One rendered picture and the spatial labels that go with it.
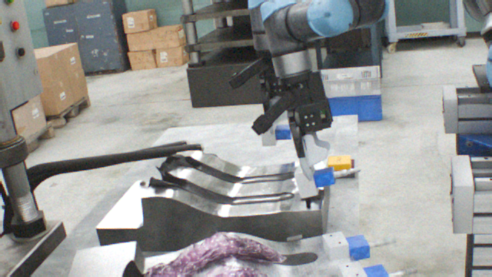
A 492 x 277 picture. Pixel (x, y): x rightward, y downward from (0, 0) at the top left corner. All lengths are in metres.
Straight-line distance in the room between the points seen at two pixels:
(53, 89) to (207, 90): 1.57
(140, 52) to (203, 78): 2.83
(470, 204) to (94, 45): 7.54
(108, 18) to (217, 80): 3.13
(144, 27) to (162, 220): 6.81
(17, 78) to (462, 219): 1.25
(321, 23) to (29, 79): 1.00
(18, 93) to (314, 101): 0.91
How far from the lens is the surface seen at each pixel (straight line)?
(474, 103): 1.40
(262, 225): 1.11
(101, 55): 8.17
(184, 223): 1.15
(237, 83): 1.37
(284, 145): 1.70
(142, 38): 7.97
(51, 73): 5.62
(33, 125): 5.16
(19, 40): 1.69
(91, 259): 1.01
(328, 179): 1.11
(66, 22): 8.37
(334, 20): 0.97
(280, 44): 1.06
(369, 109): 4.37
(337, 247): 0.97
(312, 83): 1.08
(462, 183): 0.92
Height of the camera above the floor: 1.38
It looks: 19 degrees down
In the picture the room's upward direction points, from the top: 8 degrees counter-clockwise
